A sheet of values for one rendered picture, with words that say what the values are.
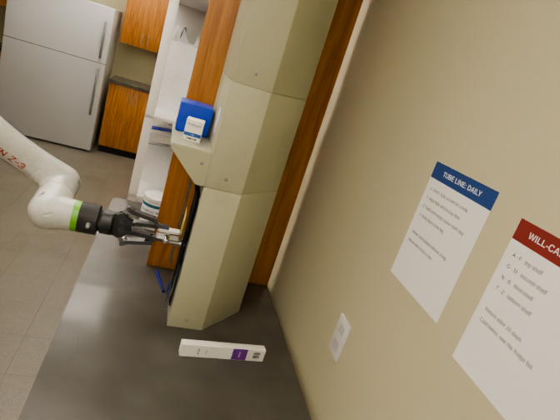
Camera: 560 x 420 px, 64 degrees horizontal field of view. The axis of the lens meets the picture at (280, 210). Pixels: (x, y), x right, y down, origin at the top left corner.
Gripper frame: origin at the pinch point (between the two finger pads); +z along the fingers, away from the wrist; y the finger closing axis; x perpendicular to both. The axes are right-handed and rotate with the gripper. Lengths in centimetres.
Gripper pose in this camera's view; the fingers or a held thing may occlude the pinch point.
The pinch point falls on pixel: (167, 233)
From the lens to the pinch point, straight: 144.8
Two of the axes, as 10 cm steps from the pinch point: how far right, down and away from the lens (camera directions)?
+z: 9.3, 2.1, 2.9
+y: 3.0, -9.1, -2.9
